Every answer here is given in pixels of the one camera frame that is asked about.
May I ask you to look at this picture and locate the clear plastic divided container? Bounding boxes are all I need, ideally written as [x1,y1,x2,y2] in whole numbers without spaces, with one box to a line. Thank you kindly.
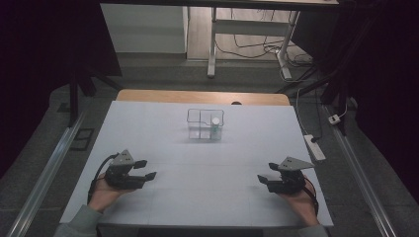
[187,108,225,141]

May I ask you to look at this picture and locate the white table cover sheet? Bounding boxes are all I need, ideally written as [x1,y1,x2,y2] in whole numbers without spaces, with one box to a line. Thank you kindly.
[59,100,334,229]

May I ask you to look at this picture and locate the white desk frame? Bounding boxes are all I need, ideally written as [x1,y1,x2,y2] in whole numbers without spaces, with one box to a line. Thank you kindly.
[207,6,301,80]

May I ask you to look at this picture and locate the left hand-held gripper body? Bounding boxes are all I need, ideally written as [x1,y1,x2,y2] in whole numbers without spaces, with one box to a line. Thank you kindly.
[104,149,147,191]

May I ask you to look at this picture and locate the person's left hand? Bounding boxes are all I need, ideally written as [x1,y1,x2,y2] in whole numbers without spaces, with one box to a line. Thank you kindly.
[88,172,133,213]

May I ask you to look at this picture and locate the black floor cables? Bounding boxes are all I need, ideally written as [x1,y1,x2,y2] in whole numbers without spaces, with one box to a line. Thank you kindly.
[215,9,314,67]

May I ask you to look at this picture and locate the white power strip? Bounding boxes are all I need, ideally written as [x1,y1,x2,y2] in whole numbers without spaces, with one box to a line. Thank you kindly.
[302,133,327,162]

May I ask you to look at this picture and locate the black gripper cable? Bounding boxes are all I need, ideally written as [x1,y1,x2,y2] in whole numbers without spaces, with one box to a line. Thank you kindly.
[86,152,121,205]
[303,177,320,217]

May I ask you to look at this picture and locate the person's right hand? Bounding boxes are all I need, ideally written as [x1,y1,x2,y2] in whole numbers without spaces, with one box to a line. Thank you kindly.
[279,179,319,228]

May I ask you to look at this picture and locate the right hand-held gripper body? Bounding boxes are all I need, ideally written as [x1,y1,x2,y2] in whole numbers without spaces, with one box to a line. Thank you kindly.
[266,156,316,195]

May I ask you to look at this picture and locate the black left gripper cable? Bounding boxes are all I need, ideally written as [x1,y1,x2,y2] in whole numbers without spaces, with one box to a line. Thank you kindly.
[86,152,121,205]

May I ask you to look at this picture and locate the white cabinet panel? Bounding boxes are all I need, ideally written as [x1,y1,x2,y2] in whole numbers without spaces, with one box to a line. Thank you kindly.
[100,3,190,54]

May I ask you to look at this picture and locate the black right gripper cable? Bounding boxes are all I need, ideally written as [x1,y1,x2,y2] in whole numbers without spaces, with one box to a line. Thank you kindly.
[303,177,320,217]

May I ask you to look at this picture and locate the metal floor rail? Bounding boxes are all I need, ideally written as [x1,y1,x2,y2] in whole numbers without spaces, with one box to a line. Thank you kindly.
[6,110,89,237]
[323,105,398,237]

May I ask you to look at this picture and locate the black stand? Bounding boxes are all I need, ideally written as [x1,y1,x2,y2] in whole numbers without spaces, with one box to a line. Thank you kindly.
[276,63,351,136]
[67,63,124,128]

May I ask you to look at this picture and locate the dark curtain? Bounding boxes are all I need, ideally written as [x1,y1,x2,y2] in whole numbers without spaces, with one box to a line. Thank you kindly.
[0,0,124,180]
[291,0,419,205]

